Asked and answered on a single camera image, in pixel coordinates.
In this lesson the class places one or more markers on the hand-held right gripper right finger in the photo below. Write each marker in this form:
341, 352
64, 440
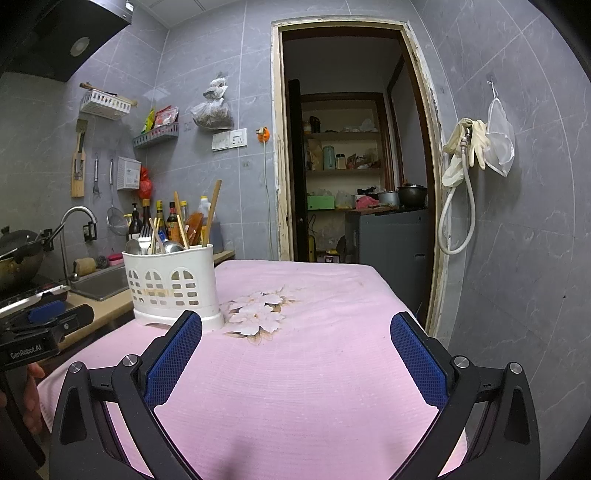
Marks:
420, 364

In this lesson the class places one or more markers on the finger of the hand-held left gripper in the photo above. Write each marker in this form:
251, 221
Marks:
76, 321
46, 311

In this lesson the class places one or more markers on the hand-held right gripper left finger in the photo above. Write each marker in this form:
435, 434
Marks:
173, 360

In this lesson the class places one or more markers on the metal spoon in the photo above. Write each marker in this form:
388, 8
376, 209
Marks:
173, 247
133, 247

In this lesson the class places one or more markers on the white plastic utensil basket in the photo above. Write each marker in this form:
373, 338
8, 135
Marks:
194, 263

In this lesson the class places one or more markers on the metal fork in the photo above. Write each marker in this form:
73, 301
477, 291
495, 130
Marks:
145, 233

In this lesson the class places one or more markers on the wooden chopstick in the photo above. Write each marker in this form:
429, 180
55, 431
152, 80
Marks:
154, 235
160, 226
213, 212
181, 221

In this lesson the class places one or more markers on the person's left hand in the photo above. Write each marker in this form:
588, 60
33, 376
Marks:
34, 397

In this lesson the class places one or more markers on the black induction cooker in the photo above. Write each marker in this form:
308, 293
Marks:
27, 295

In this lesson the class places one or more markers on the steel sink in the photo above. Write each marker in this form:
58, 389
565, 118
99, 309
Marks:
101, 284

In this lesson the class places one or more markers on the loofah scrubber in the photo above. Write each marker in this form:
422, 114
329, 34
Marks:
85, 266

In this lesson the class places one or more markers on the black wok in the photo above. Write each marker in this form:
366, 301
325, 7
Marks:
18, 258

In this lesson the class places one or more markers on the steel wool scrubber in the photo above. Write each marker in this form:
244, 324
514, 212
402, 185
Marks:
102, 262

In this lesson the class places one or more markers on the pink soap box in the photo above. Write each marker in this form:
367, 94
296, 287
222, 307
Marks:
116, 258

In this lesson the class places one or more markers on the chrome faucet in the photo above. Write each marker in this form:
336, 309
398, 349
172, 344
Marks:
74, 212

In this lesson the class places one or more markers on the hanging metal strainer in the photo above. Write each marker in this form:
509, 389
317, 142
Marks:
116, 216

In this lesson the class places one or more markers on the dark pump bottle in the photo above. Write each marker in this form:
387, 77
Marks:
135, 224

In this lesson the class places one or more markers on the grey cabinet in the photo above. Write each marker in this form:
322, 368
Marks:
388, 249

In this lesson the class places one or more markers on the pink floral cloth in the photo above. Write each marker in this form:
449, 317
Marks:
300, 392

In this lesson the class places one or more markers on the dark bottle yellow label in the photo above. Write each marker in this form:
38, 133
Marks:
146, 212

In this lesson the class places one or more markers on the wooden knife holder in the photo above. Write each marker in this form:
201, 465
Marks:
78, 180

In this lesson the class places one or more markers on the dark bottle red label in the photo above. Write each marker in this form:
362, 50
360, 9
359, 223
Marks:
172, 221

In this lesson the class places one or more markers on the slim dark sauce bottle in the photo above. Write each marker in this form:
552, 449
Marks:
160, 210

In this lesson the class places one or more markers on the hanging metal utensil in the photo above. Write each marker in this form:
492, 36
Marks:
96, 175

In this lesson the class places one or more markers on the red plastic bag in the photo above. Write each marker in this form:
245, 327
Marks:
145, 184

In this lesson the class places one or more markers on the clear bottle yellow cap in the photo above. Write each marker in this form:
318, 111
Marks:
184, 207

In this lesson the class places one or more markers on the large oil jug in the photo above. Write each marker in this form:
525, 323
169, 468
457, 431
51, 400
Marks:
205, 205

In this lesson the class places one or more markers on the steel pot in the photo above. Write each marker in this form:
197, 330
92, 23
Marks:
388, 198

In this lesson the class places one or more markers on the black pot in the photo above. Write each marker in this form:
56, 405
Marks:
412, 194

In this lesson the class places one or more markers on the pink rag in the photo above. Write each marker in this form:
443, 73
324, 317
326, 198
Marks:
367, 202

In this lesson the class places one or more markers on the green box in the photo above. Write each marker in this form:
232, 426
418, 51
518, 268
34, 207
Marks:
321, 203

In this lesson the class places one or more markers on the cream rubber glove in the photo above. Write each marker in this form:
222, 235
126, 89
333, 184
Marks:
455, 173
479, 145

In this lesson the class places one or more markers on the yellow green packet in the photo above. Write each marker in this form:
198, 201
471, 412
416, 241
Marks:
150, 122

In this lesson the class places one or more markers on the white jar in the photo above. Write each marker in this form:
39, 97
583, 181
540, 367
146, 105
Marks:
340, 161

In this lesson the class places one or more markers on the red packet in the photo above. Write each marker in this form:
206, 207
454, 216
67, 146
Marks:
167, 116

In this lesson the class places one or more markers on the green jar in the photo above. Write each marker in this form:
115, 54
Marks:
328, 158

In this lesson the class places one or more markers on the white mesh bag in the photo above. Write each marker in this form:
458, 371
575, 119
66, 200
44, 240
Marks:
501, 147

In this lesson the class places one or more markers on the wooden shelf unit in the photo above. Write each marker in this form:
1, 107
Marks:
344, 134

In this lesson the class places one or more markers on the hanging clear plastic bag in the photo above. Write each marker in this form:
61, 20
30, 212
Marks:
212, 113

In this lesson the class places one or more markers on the black range hood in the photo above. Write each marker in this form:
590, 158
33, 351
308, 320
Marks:
46, 32

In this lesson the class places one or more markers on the white wall box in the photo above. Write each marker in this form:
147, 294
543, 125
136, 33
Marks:
128, 173

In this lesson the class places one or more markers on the grey wall shelf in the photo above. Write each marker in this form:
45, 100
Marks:
154, 137

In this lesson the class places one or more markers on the white wall basket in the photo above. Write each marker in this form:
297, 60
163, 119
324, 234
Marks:
104, 106

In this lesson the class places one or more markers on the wooden door frame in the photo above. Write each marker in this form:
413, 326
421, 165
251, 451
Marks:
277, 161

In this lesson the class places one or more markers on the white wall socket panel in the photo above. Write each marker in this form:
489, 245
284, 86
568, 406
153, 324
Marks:
229, 139

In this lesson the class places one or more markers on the clear wall hook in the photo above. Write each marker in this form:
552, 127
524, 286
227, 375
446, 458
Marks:
491, 90

